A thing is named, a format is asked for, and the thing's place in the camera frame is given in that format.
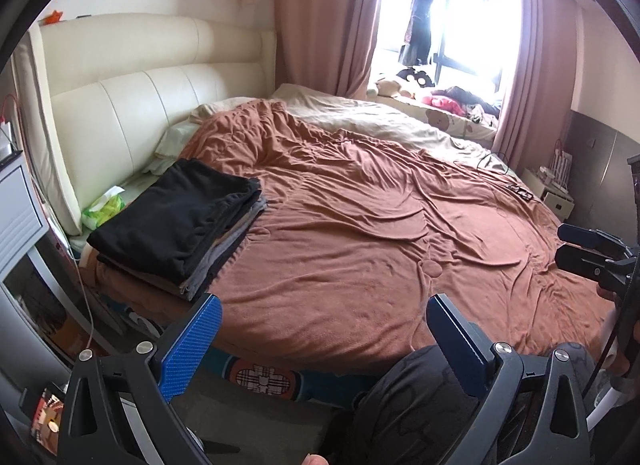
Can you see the cream padded headboard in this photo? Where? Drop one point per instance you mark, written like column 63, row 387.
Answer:
column 97, row 94

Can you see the black long-sleeve sweatshirt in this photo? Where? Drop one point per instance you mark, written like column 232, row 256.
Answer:
column 167, row 230

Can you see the white left bedside cabinet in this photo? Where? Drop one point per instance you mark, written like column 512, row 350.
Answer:
column 44, row 324

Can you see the left pink curtain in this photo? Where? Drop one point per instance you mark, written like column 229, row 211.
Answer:
column 326, row 45

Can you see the red plush toy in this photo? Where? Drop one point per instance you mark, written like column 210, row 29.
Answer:
column 446, row 104

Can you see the black patterned item on bed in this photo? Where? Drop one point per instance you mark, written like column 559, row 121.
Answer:
column 521, row 192

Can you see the beige plush toy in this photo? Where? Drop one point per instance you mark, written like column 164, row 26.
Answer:
column 394, row 87

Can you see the green tissue pack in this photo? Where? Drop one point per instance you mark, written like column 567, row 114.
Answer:
column 104, row 208

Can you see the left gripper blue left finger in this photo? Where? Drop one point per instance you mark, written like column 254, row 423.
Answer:
column 180, row 350

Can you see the right pink curtain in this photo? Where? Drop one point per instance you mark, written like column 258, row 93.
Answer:
column 537, row 110

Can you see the person right hand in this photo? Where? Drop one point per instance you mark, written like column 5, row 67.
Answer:
column 615, row 335

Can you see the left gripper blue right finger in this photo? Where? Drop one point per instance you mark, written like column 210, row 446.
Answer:
column 465, row 346

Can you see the cream bed sheet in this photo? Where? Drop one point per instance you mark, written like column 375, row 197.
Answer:
column 375, row 120

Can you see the rust orange bed blanket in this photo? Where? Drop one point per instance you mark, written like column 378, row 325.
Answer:
column 360, row 232

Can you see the person leg patterned pyjama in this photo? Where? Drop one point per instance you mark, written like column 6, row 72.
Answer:
column 412, row 415

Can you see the pink curtain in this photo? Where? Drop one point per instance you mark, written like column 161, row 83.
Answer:
column 326, row 45
column 537, row 110

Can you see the bear print pillow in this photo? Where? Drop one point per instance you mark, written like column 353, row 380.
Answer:
column 449, row 123

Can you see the pale green pillow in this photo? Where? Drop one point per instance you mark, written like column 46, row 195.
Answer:
column 171, row 145

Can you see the stack of folded clothes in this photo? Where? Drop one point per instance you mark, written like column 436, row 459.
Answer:
column 213, row 260

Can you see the white bedside cabinet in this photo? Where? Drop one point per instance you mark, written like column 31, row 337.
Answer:
column 561, row 204
column 44, row 324

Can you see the dark hanging garment at window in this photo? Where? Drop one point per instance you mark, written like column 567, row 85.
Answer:
column 418, row 39

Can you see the striped paper bag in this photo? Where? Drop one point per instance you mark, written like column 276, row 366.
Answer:
column 560, row 167

